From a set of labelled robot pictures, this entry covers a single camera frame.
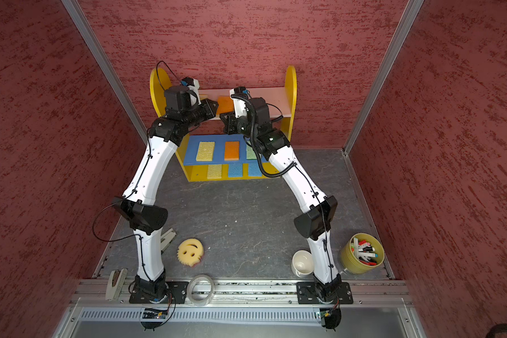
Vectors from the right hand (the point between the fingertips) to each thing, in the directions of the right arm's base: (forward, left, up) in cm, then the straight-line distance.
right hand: (221, 119), depth 73 cm
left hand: (+7, +3, +1) cm, 7 cm away
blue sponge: (+7, -10, -38) cm, 40 cm away
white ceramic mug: (-38, -29, -41) cm, 63 cm away
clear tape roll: (-49, +13, -39) cm, 64 cm away
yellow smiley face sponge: (-34, +15, -38) cm, 53 cm away
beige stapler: (-44, +40, -38) cm, 70 cm away
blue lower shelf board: (+12, +6, -27) cm, 30 cm away
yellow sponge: (+10, +13, -26) cm, 31 cm away
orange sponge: (+9, 0, -25) cm, 27 cm away
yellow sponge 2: (+7, +11, -38) cm, 41 cm away
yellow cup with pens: (-37, -51, -34) cm, 71 cm away
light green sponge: (+7, -9, -26) cm, 28 cm away
